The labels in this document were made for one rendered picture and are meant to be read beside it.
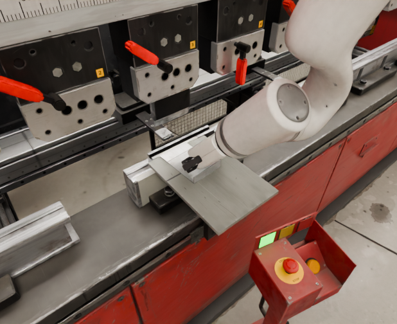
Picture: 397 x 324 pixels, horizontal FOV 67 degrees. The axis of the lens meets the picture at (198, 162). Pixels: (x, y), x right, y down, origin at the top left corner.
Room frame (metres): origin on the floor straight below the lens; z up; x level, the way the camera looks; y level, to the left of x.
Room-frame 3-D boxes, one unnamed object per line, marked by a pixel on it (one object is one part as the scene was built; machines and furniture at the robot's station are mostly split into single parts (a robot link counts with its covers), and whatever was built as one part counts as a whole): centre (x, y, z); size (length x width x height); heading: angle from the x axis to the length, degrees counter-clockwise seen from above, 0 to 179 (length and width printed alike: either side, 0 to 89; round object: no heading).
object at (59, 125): (0.48, 0.24, 1.26); 0.15 x 0.09 x 0.17; 129
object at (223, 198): (0.50, -0.03, 1.00); 0.26 x 0.18 x 0.01; 39
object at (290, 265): (0.39, -0.23, 0.79); 0.04 x 0.04 x 0.04
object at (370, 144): (1.14, -0.83, 0.59); 0.15 x 0.02 x 0.07; 129
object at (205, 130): (0.64, 0.04, 0.99); 0.20 x 0.03 x 0.03; 129
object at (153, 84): (0.60, 0.08, 1.26); 0.15 x 0.09 x 0.17; 129
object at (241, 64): (0.67, -0.10, 1.20); 0.04 x 0.02 x 0.10; 39
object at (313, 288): (0.41, -0.27, 0.75); 0.20 x 0.16 x 0.18; 115
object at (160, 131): (0.75, 0.16, 1.01); 0.26 x 0.12 x 0.05; 39
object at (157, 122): (0.62, 0.07, 1.13); 0.10 x 0.02 x 0.10; 129
